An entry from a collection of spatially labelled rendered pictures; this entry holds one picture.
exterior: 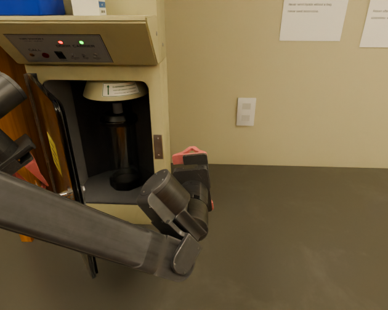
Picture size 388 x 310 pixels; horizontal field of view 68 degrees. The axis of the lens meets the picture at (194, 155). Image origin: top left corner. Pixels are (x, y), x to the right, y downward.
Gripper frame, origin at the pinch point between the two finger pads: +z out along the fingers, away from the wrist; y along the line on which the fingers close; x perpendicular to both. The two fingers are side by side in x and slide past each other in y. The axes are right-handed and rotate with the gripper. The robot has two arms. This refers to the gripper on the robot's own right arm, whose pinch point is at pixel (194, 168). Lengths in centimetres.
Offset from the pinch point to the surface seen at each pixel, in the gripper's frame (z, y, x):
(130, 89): 16.7, 14.8, 15.3
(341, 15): 55, 21, -51
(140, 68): 12.7, 20.3, 10.6
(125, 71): 12.7, 20.0, 14.2
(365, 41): 55, 12, -59
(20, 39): 5.0, 30.1, 31.2
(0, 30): 3.5, 32.3, 33.3
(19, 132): 11.3, 8.5, 44.8
